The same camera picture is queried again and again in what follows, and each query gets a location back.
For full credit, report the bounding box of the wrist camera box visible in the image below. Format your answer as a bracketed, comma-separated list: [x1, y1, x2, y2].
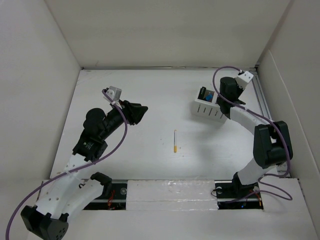
[235, 70, 254, 90]
[102, 86, 122, 103]

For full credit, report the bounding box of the blue cap black highlighter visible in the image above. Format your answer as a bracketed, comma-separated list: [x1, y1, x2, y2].
[205, 93, 214, 103]

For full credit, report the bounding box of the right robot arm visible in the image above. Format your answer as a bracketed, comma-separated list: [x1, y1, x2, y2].
[214, 72, 293, 202]

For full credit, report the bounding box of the white foam block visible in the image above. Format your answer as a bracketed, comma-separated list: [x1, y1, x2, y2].
[126, 180, 218, 211]

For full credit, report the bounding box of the white pen holder box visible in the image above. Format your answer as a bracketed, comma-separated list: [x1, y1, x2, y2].
[191, 86, 227, 124]

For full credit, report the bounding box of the yellow cap black highlighter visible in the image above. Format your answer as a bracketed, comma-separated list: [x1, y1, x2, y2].
[197, 86, 207, 100]

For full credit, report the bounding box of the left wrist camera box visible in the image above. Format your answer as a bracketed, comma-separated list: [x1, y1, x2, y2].
[102, 86, 122, 103]

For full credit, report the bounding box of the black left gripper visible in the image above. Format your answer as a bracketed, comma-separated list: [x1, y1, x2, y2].
[100, 98, 147, 140]

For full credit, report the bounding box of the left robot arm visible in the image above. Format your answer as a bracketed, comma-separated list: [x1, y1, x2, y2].
[20, 100, 148, 240]

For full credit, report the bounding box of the aluminium rail right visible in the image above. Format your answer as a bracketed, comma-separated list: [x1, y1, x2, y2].
[250, 65, 291, 178]

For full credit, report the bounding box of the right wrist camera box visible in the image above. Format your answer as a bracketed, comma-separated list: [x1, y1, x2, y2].
[235, 70, 254, 90]

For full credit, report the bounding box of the yellow cap white pen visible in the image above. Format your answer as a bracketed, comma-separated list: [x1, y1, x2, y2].
[173, 129, 178, 153]

